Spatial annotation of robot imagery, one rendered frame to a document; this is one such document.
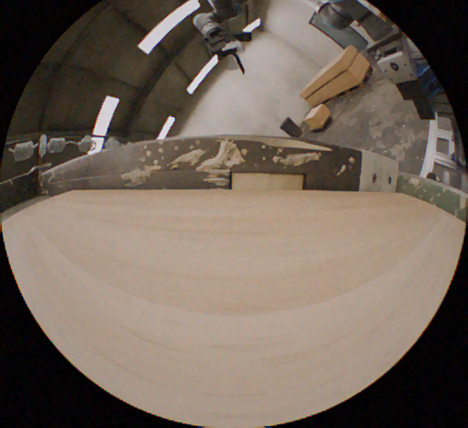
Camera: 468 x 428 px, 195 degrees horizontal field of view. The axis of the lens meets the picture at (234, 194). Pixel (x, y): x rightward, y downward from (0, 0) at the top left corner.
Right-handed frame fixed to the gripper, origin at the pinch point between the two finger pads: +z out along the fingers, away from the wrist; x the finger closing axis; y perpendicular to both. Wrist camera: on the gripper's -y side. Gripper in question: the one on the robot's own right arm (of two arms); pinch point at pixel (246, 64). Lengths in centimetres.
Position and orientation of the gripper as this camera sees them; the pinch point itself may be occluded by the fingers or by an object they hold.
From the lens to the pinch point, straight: 54.0
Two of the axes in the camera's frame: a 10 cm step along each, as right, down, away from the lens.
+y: -8.9, 4.1, 2.0
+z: 4.5, 8.6, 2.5
